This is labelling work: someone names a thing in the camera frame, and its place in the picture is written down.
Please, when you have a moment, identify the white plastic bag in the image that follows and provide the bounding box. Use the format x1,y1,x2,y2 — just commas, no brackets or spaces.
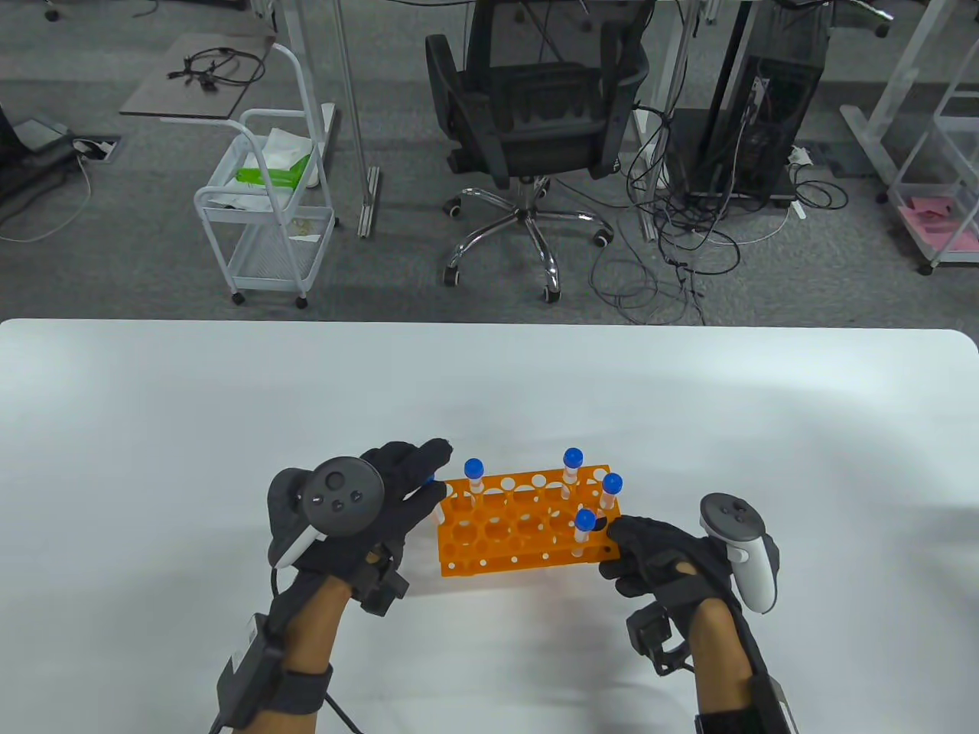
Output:
264,126,318,173

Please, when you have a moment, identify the orange test tube rack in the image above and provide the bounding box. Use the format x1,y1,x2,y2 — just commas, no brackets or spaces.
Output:
437,464,622,578

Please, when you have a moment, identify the pink paper sheet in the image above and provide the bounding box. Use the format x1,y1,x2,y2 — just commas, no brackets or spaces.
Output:
899,195,979,257

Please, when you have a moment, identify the person's left hand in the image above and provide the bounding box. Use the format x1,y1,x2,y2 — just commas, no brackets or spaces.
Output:
293,438,454,591

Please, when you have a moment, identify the person's right forearm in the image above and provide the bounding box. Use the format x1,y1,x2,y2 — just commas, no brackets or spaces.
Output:
685,596,773,734

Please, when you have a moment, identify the person's right hand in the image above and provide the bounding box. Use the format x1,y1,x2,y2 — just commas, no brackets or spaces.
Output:
599,515,740,614

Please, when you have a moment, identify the black computer tower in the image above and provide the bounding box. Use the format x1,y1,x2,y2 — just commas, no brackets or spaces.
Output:
669,0,831,207

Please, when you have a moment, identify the black chair base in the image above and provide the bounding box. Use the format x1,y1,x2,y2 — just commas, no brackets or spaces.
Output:
772,0,896,39

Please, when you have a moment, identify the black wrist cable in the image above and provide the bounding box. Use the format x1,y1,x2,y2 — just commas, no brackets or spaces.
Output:
268,564,360,734

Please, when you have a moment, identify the black labelled sensor box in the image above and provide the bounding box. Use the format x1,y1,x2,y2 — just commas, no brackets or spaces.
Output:
750,673,800,734
216,612,288,727

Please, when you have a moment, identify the white shelf trolley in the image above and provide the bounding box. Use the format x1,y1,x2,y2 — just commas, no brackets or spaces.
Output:
887,69,979,276

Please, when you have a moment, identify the black cable bundle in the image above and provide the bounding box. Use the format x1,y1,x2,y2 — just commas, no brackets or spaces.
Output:
167,46,267,91

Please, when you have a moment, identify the black equipment base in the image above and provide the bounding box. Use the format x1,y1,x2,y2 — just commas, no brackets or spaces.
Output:
0,103,81,203

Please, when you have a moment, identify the white desk frame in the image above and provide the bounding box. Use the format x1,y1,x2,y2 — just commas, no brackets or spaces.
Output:
840,0,949,188

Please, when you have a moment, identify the green packet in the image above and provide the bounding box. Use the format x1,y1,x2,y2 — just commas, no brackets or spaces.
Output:
233,157,313,188

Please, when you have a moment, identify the white wire trolley cart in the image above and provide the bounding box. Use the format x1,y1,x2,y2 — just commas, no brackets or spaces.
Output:
193,109,339,309

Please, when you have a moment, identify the black office chair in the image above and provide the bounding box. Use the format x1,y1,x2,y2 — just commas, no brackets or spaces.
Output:
424,0,651,303

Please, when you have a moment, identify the grey metal desk leg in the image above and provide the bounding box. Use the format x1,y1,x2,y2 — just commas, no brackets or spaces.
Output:
330,0,382,239
635,0,701,242

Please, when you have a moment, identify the tangle of black floor cables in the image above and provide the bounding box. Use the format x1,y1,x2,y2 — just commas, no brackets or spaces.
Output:
587,99,850,326

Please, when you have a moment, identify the person's left forearm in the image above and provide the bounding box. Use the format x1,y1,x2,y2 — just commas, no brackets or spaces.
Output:
252,573,360,734

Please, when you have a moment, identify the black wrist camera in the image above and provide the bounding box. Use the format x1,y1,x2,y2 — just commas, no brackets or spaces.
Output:
356,554,410,616
626,604,697,676

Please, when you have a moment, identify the black and white tracking controller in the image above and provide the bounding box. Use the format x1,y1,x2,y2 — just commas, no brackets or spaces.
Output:
700,493,781,615
266,457,385,570

